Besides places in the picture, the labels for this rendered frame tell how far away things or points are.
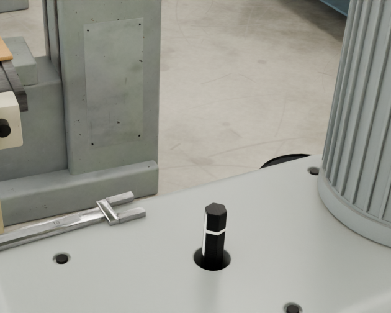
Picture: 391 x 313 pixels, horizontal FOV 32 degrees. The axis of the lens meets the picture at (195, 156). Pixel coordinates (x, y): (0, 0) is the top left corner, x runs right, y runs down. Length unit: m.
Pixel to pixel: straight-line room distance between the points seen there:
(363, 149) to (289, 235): 0.12
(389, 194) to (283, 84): 4.50
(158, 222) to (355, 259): 0.21
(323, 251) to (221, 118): 3.98
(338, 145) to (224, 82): 4.42
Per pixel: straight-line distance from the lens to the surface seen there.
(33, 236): 0.71
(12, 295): 0.66
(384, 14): 0.65
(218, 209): 0.65
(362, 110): 0.69
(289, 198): 0.78
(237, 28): 6.06
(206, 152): 4.30
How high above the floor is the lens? 2.35
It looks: 34 degrees down
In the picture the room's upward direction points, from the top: 3 degrees clockwise
